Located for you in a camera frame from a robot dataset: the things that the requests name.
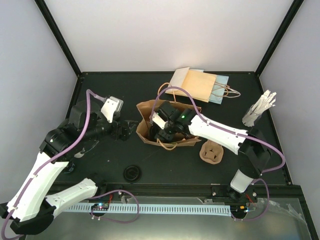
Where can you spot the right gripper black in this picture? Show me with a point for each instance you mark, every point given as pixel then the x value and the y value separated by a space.
pixel 161 133

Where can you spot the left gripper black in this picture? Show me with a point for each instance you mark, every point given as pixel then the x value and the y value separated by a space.
pixel 125 132

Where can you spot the brown pulp cup carrier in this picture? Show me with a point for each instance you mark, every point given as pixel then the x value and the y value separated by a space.
pixel 211 152

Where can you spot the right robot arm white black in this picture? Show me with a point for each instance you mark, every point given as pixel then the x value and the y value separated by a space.
pixel 252 156

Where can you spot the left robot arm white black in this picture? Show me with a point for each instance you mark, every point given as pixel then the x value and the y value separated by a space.
pixel 33 209

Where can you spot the black coffee lid near bag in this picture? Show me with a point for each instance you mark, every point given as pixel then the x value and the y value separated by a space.
pixel 132 174

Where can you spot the stacked paper cups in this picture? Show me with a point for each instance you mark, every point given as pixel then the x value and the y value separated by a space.
pixel 80 154

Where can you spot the flat white paper bag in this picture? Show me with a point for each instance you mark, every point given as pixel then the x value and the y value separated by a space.
pixel 177 80

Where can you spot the flat blue paper bag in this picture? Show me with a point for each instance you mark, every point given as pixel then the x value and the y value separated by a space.
pixel 218 90

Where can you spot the glass with white stirrers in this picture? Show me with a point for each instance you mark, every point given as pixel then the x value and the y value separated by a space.
pixel 265 102

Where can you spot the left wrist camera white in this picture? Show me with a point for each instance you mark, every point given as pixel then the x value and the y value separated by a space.
pixel 111 108

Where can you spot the blue slotted cable duct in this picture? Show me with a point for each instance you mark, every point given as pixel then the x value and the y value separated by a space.
pixel 155 209

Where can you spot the left black frame post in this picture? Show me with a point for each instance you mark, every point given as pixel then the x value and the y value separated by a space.
pixel 48 17

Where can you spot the black frame post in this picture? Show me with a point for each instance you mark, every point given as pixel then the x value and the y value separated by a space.
pixel 48 17
pixel 283 27

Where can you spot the black front mounting rail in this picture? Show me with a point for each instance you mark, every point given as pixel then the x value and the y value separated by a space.
pixel 219 192

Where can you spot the right black frame post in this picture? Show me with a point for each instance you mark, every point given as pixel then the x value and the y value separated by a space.
pixel 283 27

